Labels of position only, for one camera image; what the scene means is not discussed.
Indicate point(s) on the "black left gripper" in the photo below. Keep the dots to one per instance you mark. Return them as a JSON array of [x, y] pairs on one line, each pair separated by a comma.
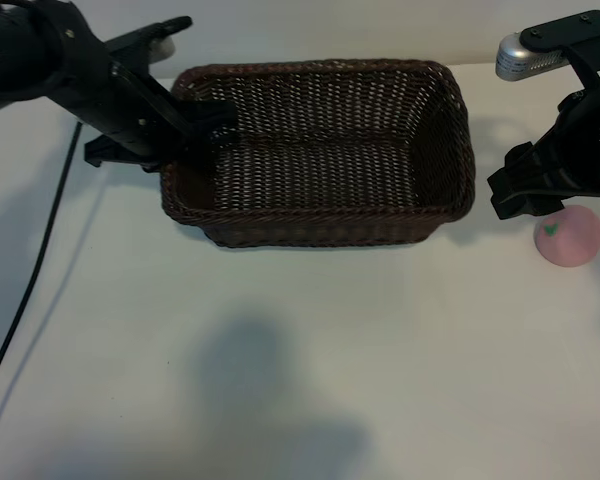
[[115, 110]]

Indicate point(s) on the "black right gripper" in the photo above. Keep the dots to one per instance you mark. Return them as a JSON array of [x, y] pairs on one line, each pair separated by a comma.
[[577, 150]]

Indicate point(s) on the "pink peach with green leaf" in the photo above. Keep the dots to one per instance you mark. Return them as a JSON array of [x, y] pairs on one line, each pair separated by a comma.
[[572, 245]]

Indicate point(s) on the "dark brown wicker basket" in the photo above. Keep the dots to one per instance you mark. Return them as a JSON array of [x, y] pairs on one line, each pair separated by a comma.
[[330, 165]]

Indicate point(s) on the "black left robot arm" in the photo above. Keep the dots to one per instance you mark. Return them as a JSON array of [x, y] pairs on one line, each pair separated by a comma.
[[10, 45]]

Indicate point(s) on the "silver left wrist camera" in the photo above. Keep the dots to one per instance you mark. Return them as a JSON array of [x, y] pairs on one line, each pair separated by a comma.
[[162, 47]]

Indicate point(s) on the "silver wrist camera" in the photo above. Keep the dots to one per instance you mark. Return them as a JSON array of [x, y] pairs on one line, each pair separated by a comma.
[[525, 62], [162, 47]]

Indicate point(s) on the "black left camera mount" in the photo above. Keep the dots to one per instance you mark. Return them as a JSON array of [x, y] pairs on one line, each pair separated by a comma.
[[130, 45]]

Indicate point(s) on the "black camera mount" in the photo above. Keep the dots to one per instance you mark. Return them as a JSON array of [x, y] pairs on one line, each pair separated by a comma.
[[570, 32], [130, 45]]

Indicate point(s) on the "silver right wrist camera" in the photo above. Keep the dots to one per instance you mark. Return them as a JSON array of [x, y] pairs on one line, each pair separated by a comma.
[[525, 62]]

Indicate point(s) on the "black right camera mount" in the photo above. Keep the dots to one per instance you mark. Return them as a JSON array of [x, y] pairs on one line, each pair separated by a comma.
[[570, 32]]

